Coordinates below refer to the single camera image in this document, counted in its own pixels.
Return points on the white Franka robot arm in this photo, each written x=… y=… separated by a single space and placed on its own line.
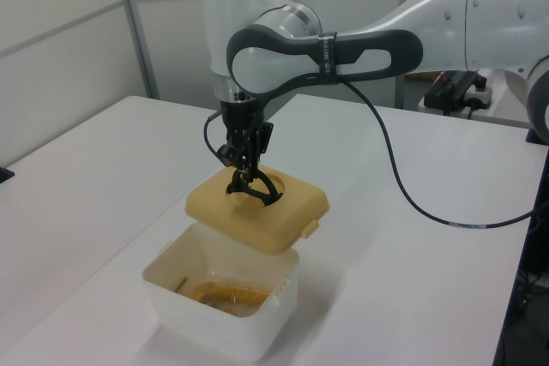
x=231 y=10

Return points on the yellow C-clamp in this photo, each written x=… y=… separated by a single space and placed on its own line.
x=240 y=292

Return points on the grey partition post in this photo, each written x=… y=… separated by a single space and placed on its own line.
x=137 y=27

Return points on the white plastic tool case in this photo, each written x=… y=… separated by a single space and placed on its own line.
x=223 y=336

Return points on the grey emergency stop button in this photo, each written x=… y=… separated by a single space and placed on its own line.
x=481 y=94

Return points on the clear plastic bag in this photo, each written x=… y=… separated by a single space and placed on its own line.
x=242 y=309

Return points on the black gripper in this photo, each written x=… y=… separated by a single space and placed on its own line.
x=240 y=115

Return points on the cardboard box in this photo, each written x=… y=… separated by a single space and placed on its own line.
x=422 y=76

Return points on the tan plastic case lid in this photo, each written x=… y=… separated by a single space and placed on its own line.
x=296 y=203

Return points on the black stand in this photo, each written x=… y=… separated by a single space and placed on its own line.
x=536 y=136

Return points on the black power box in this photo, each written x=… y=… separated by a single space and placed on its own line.
x=446 y=91

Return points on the white side table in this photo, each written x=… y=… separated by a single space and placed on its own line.
x=497 y=116

